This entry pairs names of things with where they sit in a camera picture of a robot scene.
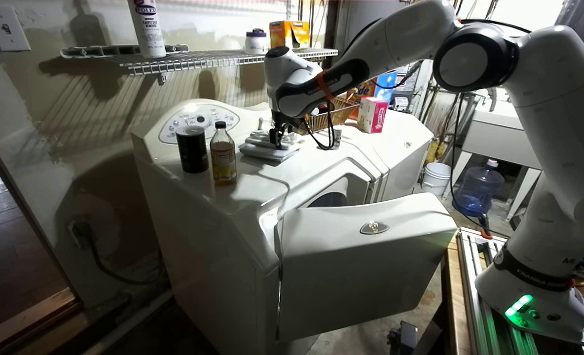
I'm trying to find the black power cord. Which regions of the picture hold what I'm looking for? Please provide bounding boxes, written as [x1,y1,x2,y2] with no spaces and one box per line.
[68,219,171,288]

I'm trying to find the yellow box on shelf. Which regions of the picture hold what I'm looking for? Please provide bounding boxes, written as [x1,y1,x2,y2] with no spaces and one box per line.
[269,19,313,49]

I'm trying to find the white washing machine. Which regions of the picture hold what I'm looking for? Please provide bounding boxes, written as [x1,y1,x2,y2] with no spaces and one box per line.
[340,110,433,201]

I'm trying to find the white dryer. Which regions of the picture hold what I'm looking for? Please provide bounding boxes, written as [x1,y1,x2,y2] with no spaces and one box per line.
[133,98,376,355]

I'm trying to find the white spray can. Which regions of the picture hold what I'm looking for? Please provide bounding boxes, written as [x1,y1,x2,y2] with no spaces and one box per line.
[127,0,167,59]

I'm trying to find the white bucket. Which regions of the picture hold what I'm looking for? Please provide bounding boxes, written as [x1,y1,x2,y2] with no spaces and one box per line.
[423,161,453,197]

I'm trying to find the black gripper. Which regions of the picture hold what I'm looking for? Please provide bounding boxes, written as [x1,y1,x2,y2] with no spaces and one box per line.
[269,112,293,148]

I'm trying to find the wicker basket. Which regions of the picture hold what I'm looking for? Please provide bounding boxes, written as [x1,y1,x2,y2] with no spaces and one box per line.
[305,81,376,130]

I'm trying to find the white wire shelf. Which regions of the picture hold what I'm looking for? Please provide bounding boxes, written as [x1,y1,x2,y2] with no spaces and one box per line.
[58,43,340,75]

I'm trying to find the black cup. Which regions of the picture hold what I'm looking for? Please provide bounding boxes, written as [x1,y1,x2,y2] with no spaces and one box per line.
[177,126,208,173]

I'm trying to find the open dryer door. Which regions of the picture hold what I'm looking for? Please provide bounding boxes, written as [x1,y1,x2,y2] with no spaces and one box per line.
[277,193,457,341]

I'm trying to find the amber glass bottle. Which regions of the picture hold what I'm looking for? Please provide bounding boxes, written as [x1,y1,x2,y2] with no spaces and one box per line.
[210,120,238,183]

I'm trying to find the blue water jug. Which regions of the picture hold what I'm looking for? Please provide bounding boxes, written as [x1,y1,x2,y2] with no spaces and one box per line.
[453,160,504,219]

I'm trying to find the white jar with dark lid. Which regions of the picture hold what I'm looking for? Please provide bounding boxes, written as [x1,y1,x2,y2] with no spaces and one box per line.
[246,27,271,53]

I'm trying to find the white utility sink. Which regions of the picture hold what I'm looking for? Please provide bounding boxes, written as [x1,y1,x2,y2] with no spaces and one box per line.
[465,110,540,167]

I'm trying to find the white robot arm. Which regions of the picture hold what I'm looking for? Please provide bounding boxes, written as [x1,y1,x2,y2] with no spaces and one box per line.
[267,0,584,343]

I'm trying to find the wall light switch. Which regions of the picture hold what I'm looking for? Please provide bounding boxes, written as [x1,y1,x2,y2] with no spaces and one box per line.
[0,6,33,53]

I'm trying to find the pink box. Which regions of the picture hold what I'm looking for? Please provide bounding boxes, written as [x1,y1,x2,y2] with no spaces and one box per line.
[358,96,388,134]

